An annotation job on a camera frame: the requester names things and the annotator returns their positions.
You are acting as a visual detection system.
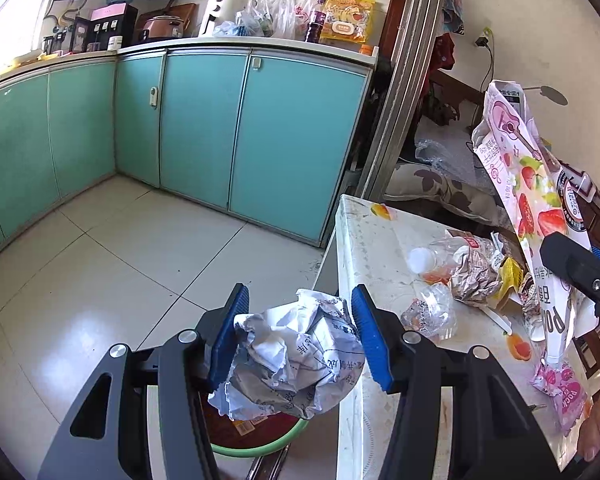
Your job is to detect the crumpled yellow wrapper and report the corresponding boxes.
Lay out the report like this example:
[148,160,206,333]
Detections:
[490,257,526,308]

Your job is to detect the white printed paper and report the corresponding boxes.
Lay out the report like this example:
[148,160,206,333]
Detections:
[207,287,368,421]

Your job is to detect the pink strawberry print plastic bag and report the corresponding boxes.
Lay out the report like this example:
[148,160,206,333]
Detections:
[472,80,600,436]

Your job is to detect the crumpled silver wrapper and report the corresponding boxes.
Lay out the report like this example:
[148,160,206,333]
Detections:
[450,240,506,306]

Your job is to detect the pink rice cooker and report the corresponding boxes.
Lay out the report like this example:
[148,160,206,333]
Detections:
[140,14,185,43]

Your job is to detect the pink and black water dispenser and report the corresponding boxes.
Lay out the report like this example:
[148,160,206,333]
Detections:
[87,4,138,52]

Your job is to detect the beige leaf print pillow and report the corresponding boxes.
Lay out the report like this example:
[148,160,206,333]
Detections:
[385,164,511,226]

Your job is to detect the white plastic spoon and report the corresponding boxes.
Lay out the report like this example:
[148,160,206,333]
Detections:
[477,305,513,336]

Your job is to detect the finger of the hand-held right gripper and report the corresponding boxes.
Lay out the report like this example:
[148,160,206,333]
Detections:
[539,231,600,331]

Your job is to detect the red hanging cloth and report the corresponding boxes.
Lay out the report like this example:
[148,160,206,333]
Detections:
[432,34,456,71]

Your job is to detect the crushed clear plastic bottle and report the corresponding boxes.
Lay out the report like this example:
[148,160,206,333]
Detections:
[407,232,486,286]

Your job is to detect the yellow snack bag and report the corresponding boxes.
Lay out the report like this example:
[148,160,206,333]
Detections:
[320,0,376,45]

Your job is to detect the crushed clear plastic wrapper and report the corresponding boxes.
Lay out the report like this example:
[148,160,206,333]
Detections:
[400,282,458,343]

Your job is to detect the metal sliding door frame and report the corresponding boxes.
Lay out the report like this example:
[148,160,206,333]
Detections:
[360,0,456,201]

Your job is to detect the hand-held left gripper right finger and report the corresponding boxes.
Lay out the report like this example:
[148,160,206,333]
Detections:
[350,284,563,480]

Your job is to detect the brown cutting board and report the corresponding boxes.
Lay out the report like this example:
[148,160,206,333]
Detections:
[167,4,198,38]

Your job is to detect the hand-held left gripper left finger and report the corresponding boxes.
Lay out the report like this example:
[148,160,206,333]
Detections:
[37,282,253,480]

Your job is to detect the white air fryer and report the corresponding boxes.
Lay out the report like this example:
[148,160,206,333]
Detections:
[198,0,251,38]

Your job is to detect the clear hanging plastic bag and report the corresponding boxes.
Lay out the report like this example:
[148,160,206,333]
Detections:
[275,0,312,41]
[240,0,277,37]

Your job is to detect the teal kitchen cabinets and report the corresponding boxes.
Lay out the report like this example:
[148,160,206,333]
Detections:
[0,45,376,263]

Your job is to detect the green rimmed trash bin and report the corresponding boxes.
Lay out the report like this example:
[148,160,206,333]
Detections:
[200,390,311,458]

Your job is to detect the purple drink bottle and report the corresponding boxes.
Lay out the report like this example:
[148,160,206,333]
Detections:
[305,0,327,43]

